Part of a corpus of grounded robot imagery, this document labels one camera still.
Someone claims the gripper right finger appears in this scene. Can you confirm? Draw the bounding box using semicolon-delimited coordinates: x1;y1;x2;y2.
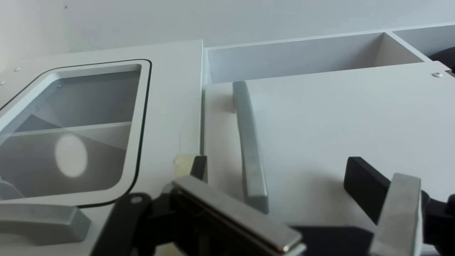
344;156;455;256

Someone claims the white toy kitchen unit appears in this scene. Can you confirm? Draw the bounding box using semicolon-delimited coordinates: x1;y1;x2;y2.
204;19;455;85

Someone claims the white cabinet door grey handle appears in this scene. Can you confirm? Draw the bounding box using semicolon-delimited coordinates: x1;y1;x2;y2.
202;59;455;247

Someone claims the white oven door with window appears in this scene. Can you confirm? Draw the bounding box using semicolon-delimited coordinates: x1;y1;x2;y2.
0;38;206;256

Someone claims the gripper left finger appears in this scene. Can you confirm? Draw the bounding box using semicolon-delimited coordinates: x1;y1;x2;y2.
91;154;307;256

